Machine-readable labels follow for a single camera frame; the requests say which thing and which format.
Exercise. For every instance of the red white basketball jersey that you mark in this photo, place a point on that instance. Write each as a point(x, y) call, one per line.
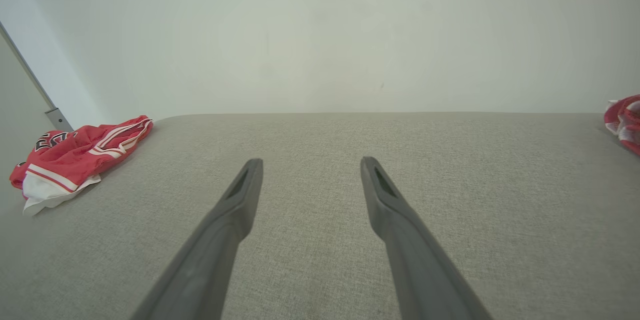
point(75, 160)

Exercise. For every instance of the grey metal frame bar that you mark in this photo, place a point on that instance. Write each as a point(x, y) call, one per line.
point(35, 84)

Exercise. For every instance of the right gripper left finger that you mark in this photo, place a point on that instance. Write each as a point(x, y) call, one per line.
point(215, 245)

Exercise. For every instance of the grey fabric mat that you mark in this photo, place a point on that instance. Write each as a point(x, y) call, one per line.
point(320, 260)

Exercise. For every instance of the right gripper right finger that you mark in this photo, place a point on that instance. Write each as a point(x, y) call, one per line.
point(415, 260)

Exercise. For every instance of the red white basketball shorts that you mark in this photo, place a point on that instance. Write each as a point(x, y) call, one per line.
point(625, 119)

